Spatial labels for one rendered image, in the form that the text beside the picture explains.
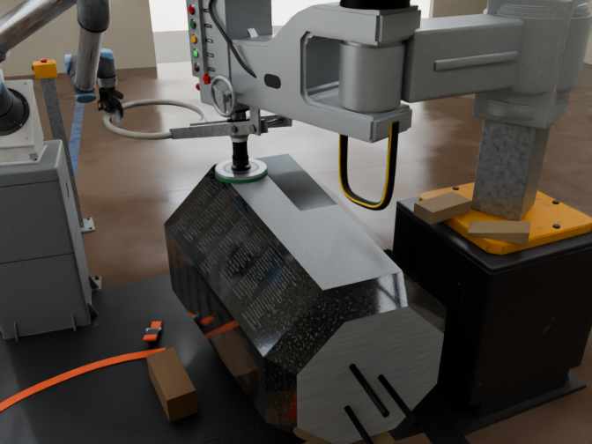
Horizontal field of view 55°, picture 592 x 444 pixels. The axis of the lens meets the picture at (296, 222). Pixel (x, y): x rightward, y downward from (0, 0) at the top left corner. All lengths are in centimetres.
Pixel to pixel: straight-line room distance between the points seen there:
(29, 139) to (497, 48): 191
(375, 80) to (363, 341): 75
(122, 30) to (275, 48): 683
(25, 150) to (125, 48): 607
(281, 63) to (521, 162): 92
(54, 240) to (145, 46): 615
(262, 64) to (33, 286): 158
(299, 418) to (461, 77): 114
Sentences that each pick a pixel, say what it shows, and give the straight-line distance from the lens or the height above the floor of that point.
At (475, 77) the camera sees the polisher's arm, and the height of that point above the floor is 134.
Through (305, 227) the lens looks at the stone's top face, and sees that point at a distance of 193.
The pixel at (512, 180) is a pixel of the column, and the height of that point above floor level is 94.
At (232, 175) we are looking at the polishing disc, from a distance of 229.
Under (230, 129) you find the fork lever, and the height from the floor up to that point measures 106.
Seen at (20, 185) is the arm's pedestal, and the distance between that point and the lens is 270.
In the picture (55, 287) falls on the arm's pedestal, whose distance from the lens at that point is 292.
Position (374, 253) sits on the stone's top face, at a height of 85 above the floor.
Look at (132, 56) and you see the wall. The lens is 872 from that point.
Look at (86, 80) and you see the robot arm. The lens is 266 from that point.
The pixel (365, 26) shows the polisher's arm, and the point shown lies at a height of 152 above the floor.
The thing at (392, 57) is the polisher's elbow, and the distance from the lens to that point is 169.
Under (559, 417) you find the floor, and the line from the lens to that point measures 264.
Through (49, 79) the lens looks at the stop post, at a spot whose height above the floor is 99.
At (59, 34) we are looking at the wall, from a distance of 869.
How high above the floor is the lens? 175
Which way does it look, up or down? 27 degrees down
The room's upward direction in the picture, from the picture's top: straight up
